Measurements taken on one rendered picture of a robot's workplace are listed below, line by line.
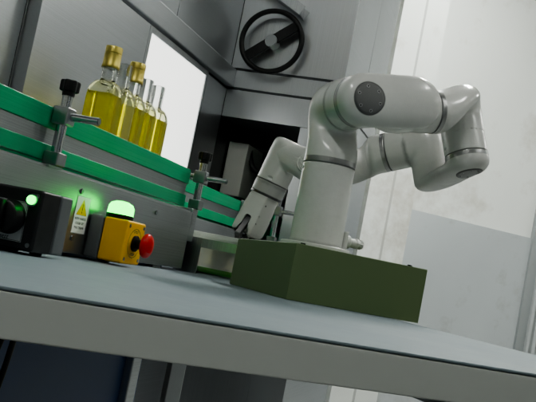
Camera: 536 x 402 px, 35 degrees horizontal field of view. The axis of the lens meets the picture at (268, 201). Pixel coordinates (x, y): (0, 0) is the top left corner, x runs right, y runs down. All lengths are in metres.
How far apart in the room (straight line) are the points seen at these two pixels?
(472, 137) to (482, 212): 3.89
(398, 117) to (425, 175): 0.31
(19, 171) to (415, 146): 0.89
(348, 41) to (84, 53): 1.08
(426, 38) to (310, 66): 2.43
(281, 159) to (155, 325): 1.30
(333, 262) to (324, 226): 0.12
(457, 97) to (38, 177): 0.80
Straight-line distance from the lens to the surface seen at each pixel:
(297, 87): 2.72
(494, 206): 5.65
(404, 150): 1.82
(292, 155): 1.88
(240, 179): 2.84
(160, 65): 2.24
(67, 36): 1.83
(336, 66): 2.71
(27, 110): 1.25
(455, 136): 1.72
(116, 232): 1.40
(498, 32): 5.76
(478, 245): 5.57
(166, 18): 2.26
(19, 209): 1.13
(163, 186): 1.72
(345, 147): 1.53
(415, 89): 1.52
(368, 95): 1.48
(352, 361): 0.69
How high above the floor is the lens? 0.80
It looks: 4 degrees up
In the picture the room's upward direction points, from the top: 11 degrees clockwise
